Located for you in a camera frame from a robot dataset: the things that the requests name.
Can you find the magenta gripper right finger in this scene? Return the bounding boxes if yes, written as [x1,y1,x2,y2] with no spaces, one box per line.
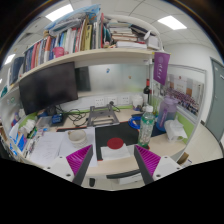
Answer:
[134,145,161,184]

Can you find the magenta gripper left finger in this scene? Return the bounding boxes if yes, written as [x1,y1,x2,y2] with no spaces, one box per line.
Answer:
[66,145,93,186]

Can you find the clear plastic water bottle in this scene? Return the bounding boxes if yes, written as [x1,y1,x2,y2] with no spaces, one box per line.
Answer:
[138,105,155,148]

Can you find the purple water pitcher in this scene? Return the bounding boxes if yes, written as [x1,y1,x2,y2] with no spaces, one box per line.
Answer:
[156,96,178,131]

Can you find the white ceramic bowl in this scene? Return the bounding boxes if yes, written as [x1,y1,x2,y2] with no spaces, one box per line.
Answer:
[68,130,87,148]

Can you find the white folded napkin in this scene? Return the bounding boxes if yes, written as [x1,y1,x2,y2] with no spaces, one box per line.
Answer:
[101,145,130,160]

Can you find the black desk mat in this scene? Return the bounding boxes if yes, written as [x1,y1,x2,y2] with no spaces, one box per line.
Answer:
[94,120,166,162]

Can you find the white paper sheets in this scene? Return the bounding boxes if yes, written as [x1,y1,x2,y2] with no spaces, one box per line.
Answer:
[30,128,97,167]

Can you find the red round coaster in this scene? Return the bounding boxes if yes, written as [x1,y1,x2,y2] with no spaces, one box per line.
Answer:
[107,138,124,150]

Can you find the white tissue pack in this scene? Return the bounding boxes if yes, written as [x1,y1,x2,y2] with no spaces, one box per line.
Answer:
[164,119,187,142]

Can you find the grey metal laptop stand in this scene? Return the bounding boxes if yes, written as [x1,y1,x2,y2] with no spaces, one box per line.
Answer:
[87,104,119,127]

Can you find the dark wine bottle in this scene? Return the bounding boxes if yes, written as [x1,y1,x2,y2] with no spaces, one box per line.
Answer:
[143,79,150,104]

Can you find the grey door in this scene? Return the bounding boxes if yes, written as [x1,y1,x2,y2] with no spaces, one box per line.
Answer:
[206,59,224,141]

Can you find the black computer monitor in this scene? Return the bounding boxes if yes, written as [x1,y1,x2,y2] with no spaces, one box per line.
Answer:
[19,62,78,115]

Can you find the group photo poster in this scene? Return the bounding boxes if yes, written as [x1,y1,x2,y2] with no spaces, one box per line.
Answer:
[166,74,204,116]

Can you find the purple hanging pennant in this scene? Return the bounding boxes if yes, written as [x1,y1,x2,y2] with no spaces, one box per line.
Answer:
[153,52,170,85]

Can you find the pink cup on shelf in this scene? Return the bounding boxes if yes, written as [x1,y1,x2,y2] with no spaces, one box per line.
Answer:
[53,47,64,58]

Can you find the stack of flat books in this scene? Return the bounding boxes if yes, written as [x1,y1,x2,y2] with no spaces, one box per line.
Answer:
[107,20,160,50]

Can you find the row of upright books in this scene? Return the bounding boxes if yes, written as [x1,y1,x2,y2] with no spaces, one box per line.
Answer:
[8,13,110,85]

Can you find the blue coiled cable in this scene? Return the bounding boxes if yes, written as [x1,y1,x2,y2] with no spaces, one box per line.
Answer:
[128,114,144,130]

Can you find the white wall shelf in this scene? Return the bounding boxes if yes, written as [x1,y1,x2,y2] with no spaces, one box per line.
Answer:
[3,13,163,93]

